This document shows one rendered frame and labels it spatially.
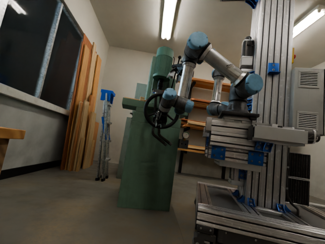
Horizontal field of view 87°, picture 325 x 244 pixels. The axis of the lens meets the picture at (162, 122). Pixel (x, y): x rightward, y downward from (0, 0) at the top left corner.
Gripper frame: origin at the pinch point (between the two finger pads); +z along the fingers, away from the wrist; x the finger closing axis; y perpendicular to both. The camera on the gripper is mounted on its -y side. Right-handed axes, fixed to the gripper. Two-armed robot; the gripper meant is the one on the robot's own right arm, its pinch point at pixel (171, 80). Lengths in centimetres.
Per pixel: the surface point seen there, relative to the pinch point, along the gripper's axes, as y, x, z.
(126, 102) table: 2.0, -33.3, 34.3
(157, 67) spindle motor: -17.3, -8.1, -3.1
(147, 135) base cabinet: 27, -16, 48
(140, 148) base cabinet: 32, -20, 59
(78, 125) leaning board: -97, -17, 128
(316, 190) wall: 144, 339, 32
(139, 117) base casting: 14.5, -23.5, 39.4
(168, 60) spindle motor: -16.4, -1.6, -14.0
